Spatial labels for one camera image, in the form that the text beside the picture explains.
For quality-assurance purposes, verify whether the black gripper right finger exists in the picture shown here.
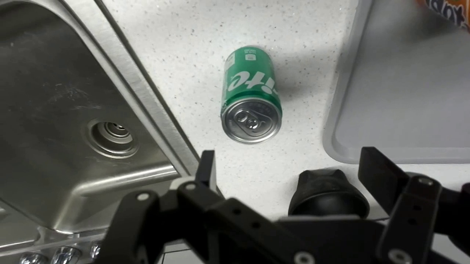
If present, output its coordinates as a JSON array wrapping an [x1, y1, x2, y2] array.
[[357, 145, 470, 264]]

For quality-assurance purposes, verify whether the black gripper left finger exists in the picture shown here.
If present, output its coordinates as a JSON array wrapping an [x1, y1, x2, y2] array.
[[94, 149, 318, 264]]

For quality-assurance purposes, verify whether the green soda can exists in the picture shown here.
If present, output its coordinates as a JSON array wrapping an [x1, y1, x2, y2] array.
[[219, 44, 284, 145]]

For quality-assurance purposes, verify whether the orange soda can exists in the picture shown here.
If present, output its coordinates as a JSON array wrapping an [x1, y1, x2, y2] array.
[[423, 0, 470, 32]]

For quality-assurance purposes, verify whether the grey plastic tray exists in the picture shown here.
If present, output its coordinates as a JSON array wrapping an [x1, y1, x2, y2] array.
[[322, 0, 470, 165]]

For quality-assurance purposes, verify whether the stainless steel sink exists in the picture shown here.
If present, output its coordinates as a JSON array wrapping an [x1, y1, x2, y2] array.
[[0, 0, 203, 261]]

